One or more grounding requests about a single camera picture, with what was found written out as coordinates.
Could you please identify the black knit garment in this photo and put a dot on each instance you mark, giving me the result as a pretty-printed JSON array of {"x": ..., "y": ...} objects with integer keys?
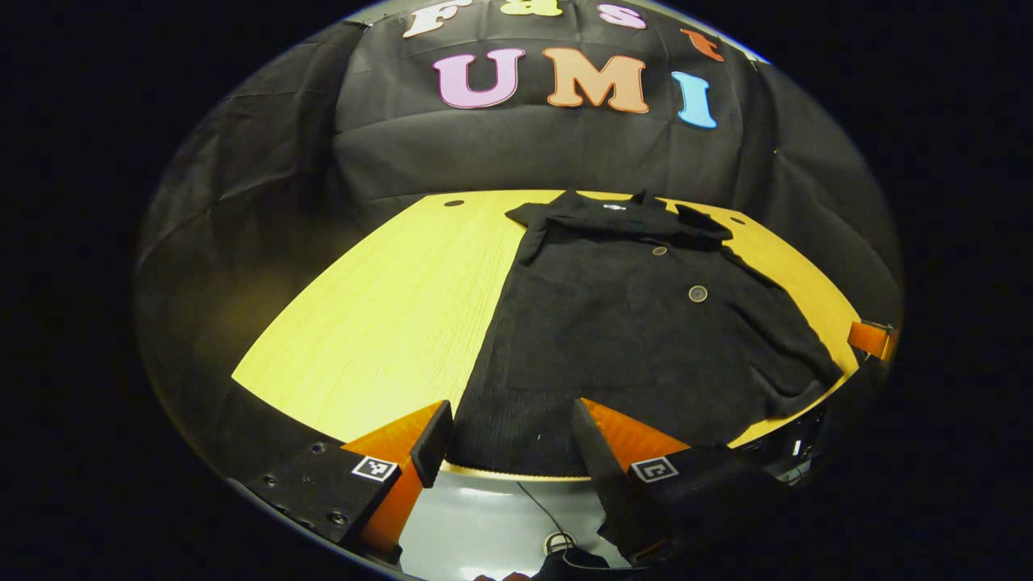
[{"x": 613, "y": 339}]

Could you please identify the black backdrop cloth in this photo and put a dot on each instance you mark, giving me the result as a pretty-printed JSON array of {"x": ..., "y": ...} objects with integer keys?
[{"x": 242, "y": 242}]

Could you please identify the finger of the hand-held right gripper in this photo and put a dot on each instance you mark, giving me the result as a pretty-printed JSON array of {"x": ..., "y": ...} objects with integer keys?
[{"x": 870, "y": 339}]

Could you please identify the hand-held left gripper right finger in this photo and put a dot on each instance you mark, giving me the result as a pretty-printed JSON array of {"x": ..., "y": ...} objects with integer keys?
[{"x": 601, "y": 460}]

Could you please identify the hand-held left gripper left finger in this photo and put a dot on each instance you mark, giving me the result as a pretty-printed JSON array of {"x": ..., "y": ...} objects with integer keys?
[{"x": 432, "y": 444}]

